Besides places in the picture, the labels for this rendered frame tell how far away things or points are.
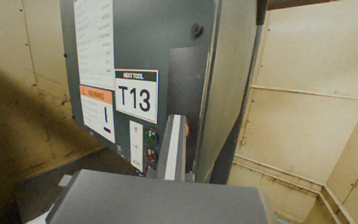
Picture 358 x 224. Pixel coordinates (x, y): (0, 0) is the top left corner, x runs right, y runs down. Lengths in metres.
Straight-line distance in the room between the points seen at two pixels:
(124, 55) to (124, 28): 0.04
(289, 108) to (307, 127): 0.18
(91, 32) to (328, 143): 1.39
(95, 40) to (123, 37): 0.09
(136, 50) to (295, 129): 1.19
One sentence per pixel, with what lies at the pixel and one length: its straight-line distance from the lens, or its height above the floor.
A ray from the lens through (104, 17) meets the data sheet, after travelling 0.27.
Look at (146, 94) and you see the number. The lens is 0.17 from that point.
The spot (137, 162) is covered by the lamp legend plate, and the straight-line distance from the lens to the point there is 0.23.
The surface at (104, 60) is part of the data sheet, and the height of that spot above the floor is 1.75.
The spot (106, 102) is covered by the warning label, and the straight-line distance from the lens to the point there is 0.27.
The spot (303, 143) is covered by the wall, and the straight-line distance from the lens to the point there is 1.27.
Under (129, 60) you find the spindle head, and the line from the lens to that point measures 0.20.
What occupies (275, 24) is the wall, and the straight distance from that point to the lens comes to 1.24.
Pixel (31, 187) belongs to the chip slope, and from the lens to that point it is 1.58.
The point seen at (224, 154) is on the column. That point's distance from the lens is 0.92.
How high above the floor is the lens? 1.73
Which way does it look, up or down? 15 degrees down
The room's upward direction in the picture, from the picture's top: 5 degrees clockwise
